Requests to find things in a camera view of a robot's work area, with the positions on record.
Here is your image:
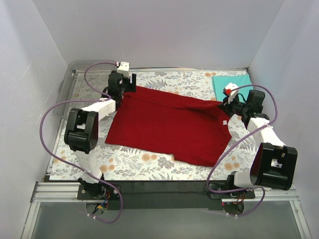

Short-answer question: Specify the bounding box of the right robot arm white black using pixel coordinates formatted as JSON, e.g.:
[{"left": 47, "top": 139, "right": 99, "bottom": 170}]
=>
[{"left": 219, "top": 89, "right": 298, "bottom": 198}]

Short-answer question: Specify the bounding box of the clear plastic bin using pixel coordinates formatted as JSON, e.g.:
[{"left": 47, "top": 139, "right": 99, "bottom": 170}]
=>
[{"left": 56, "top": 60, "right": 116, "bottom": 103}]

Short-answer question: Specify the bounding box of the folded teal t shirt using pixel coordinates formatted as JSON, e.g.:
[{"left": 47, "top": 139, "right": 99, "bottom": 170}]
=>
[{"left": 212, "top": 74, "right": 254, "bottom": 101}]

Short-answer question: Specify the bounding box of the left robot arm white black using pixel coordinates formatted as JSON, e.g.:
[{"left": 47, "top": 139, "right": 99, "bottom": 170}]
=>
[{"left": 64, "top": 70, "right": 137, "bottom": 199}]

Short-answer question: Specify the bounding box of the aluminium frame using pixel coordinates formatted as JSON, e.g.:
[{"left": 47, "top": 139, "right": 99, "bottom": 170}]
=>
[{"left": 22, "top": 182, "right": 311, "bottom": 239}]

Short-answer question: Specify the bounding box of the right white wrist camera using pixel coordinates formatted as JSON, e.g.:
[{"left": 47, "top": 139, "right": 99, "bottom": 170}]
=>
[{"left": 223, "top": 83, "right": 239, "bottom": 104}]

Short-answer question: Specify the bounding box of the red t shirt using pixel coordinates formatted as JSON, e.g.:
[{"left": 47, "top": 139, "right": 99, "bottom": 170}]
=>
[{"left": 105, "top": 87, "right": 232, "bottom": 167}]

